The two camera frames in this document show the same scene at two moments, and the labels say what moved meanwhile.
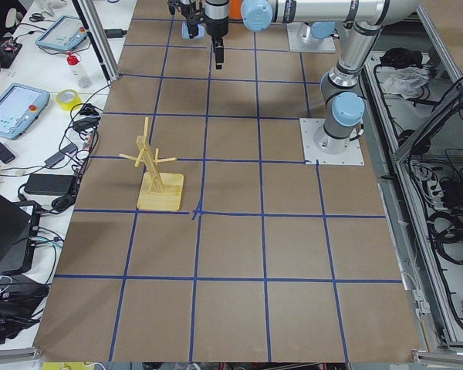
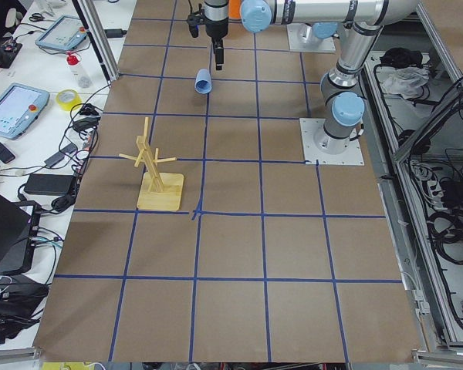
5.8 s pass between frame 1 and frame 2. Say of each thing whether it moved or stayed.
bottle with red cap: stayed
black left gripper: stayed
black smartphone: stayed
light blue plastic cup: moved
